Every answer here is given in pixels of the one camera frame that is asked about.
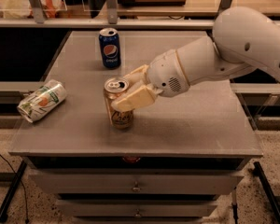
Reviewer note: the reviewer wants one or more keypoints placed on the grey drawer cabinet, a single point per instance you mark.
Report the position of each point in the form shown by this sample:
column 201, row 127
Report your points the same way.
column 184, row 152

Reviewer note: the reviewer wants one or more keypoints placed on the blue Pepsi can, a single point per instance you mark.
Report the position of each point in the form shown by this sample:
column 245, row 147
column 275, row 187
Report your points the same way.
column 110, row 48

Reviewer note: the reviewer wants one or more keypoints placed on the black right floor rail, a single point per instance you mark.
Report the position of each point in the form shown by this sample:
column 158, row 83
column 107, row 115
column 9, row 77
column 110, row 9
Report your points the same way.
column 274, row 200

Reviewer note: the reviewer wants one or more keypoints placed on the black left floor rail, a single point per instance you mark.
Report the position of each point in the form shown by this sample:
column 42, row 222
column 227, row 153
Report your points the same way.
column 11, row 191

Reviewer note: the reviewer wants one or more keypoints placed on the black floor rail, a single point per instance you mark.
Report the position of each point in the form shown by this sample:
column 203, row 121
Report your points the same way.
column 274, row 200
column 11, row 191

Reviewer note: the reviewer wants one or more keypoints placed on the grey metal shelf frame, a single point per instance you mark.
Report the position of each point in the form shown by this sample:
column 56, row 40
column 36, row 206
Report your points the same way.
column 194, row 14

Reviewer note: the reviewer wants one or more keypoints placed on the lower drawer knob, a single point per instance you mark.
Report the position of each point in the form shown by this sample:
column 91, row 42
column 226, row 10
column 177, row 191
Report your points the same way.
column 137, row 214

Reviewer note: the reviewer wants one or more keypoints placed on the drawer knob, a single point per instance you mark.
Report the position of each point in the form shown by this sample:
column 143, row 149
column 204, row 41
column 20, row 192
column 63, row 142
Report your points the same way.
column 137, row 214
column 136, row 187

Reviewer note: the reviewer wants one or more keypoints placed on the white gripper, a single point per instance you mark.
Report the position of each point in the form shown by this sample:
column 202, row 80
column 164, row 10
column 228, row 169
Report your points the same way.
column 165, row 73

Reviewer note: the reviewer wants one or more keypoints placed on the orange white bag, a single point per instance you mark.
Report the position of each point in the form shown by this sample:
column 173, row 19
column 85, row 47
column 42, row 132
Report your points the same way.
column 50, row 7

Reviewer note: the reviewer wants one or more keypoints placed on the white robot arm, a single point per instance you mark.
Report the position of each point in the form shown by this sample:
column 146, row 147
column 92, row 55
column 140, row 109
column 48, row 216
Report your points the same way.
column 242, row 41

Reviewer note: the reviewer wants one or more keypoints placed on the upper drawer knob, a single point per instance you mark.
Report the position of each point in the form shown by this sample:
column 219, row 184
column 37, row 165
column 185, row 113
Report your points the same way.
column 136, row 187

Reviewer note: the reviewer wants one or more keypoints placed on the white green can lying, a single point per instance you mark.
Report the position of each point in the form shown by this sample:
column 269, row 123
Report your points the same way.
column 39, row 103

